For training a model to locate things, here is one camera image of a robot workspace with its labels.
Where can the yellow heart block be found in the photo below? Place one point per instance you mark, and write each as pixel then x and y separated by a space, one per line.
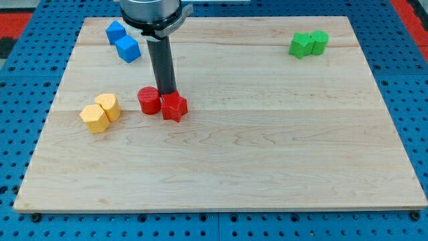
pixel 110 105

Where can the light wooden board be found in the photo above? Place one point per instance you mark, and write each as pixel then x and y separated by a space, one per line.
pixel 265 131

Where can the green cylinder block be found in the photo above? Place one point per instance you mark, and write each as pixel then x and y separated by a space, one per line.
pixel 320 42

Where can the red star block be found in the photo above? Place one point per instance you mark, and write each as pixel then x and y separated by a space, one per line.
pixel 174 106

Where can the blue cube block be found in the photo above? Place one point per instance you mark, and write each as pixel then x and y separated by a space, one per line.
pixel 128 48
pixel 114 32

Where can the blue cube block lower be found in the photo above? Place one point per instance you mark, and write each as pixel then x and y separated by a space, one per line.
pixel 128 48

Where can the green star block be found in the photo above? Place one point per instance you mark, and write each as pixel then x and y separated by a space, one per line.
pixel 301 45

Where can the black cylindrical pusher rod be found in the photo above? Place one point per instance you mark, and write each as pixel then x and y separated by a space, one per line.
pixel 162 64

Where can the yellow hexagon block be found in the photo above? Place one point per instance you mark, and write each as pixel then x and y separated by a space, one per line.
pixel 95 118

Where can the blue cube block upper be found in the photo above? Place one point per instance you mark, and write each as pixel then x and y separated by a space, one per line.
pixel 114 32

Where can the red cylinder block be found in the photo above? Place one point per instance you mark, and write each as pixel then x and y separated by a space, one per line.
pixel 149 99

